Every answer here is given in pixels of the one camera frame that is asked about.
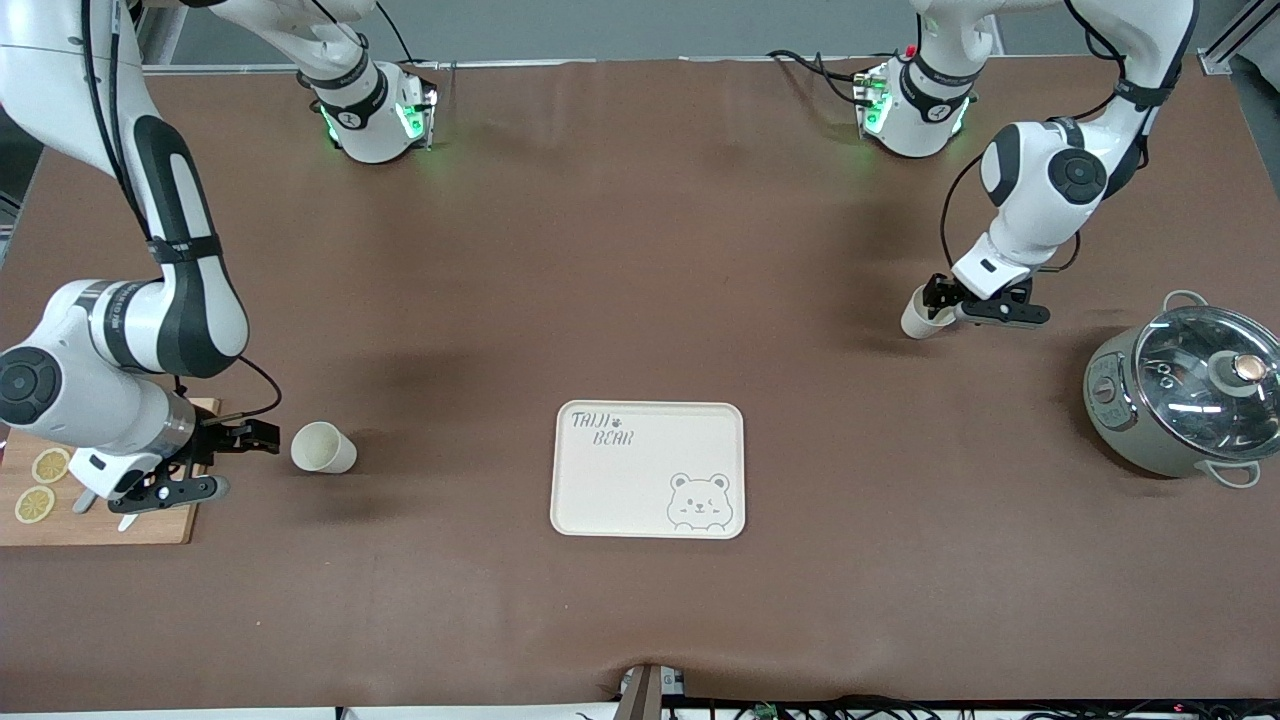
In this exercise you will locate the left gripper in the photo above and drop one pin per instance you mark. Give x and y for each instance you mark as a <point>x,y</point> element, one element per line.
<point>941,293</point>

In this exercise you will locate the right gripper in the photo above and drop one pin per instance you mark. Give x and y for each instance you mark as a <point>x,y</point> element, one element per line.
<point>214,441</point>

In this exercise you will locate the white plastic cup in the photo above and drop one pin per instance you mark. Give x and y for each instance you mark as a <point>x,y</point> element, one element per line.
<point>915,322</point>
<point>320,447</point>

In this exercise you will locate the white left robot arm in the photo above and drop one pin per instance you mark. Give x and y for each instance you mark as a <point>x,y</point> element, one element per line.
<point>1045,175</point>

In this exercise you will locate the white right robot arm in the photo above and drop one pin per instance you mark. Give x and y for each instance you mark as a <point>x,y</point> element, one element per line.
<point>60,390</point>

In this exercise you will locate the cream bear print tray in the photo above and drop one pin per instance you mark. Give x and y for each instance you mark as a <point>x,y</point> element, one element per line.
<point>640,480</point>

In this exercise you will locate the grey plastic knife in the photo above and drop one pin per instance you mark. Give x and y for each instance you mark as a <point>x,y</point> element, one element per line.
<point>85,498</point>

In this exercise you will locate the yellow lemon slice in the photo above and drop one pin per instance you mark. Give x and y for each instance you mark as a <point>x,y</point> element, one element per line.
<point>35,504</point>
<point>51,465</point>

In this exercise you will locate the bamboo cutting board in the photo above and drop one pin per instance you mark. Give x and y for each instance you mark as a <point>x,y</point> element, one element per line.
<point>50,535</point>

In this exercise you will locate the grey pot with glass lid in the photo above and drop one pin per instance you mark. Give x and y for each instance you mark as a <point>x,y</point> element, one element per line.
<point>1130,440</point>

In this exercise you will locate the glass pot lid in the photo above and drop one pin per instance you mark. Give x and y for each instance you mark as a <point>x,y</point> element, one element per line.
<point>1180,400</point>

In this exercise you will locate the aluminium frame profile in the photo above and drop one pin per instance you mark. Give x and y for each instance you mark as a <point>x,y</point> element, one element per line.
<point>150,35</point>
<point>1240,35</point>

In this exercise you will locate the brown camera mount post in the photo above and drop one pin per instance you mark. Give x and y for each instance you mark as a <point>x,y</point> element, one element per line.
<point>640,695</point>

